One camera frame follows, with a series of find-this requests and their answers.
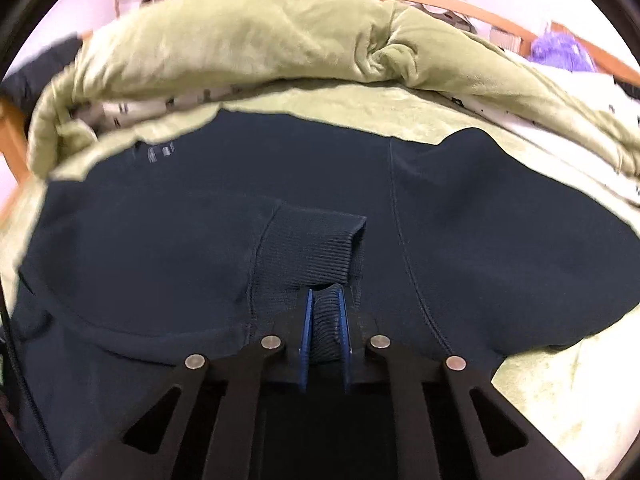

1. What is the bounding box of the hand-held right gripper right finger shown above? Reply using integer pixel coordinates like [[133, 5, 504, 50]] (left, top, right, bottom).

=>
[[336, 285, 586, 480]]

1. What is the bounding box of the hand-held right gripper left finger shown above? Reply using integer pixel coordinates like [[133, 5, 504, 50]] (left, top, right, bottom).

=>
[[60, 287, 316, 480]]

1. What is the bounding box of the dark navy sweater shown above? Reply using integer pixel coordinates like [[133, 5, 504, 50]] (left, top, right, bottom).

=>
[[7, 107, 640, 480]]

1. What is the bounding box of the green plush bed blanket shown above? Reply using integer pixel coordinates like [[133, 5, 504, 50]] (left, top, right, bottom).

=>
[[0, 80, 640, 480]]

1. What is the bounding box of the green duvet with white lining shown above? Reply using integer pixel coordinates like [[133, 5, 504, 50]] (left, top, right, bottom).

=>
[[27, 0, 640, 206]]

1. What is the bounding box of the purple fluffy cloth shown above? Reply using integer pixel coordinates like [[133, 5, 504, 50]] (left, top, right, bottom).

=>
[[530, 30, 596, 73]]

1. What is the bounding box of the black jacket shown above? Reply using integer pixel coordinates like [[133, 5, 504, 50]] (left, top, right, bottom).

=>
[[0, 35, 86, 111]]

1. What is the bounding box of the wooden bed frame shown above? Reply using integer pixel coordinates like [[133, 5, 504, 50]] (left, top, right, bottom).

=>
[[0, 0, 640, 221]]

